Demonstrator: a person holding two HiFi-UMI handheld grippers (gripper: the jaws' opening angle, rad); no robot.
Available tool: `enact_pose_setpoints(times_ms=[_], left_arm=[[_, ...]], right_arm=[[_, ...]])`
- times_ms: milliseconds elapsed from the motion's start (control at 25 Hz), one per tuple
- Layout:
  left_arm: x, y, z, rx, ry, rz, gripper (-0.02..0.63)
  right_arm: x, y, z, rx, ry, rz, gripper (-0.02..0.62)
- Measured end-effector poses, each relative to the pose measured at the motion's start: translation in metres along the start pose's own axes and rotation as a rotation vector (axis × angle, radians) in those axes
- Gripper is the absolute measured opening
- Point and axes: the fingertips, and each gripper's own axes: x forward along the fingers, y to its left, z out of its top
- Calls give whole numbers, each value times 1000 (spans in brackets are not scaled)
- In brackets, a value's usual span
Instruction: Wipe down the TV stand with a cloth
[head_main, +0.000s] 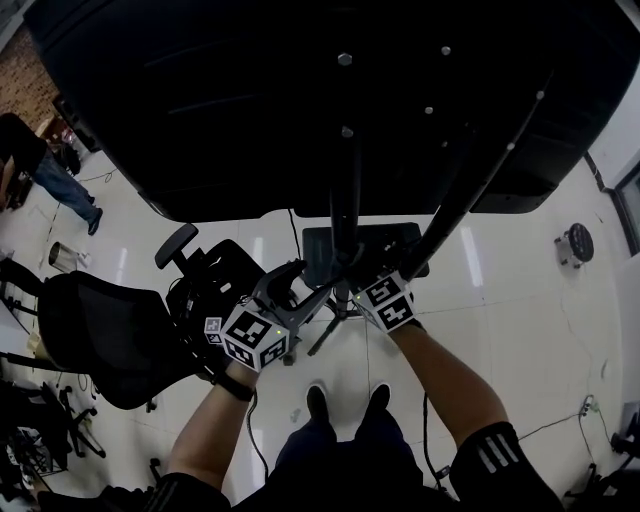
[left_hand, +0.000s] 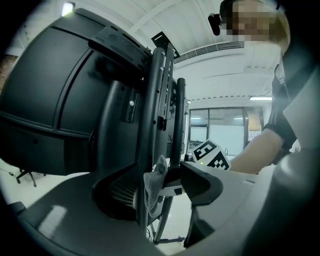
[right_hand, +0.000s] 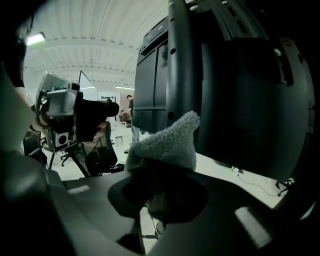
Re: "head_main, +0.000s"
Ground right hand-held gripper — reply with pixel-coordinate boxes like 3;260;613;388
351;270;417;335

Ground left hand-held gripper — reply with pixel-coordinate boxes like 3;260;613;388
218;258;337;375

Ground person's right forearm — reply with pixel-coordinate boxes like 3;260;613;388
387;319;509;446

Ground person's left forearm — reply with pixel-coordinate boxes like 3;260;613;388
167;362;259;489

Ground spare hand-held gripper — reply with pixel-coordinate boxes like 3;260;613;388
167;239;266;374

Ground person's right black shoe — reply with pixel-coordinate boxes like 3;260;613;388
368;382;392;416

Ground person's black shoe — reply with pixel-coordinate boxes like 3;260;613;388
368;382;392;416
305;383;330;426

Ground black wristband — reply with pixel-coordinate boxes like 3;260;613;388
212;372;257;403

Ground person's left black shoe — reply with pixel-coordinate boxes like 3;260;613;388
305;383;330;426

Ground person's dark trousers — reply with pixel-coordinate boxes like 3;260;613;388
259;399;426;512

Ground black mesh office chair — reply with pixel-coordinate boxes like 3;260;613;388
37;223;301;412

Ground large black television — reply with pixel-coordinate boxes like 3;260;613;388
22;0;640;224

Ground round black stool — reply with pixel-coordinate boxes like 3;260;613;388
553;222;596;270

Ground person's black shirt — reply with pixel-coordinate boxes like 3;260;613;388
37;421;566;512

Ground metal bin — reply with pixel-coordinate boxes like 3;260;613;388
48;241;84;274

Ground dark glass door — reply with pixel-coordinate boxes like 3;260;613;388
612;169;640;246

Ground black wheeled chair base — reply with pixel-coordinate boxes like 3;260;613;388
564;404;640;501

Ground black swivel chair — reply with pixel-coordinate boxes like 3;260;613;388
0;379;107;494

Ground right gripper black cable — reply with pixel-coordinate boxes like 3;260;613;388
422;392;442;484

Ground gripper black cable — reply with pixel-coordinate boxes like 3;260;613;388
422;392;442;484
247;392;271;479

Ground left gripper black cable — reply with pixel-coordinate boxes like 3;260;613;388
247;392;271;479

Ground black floor cable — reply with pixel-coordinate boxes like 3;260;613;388
77;167;121;184

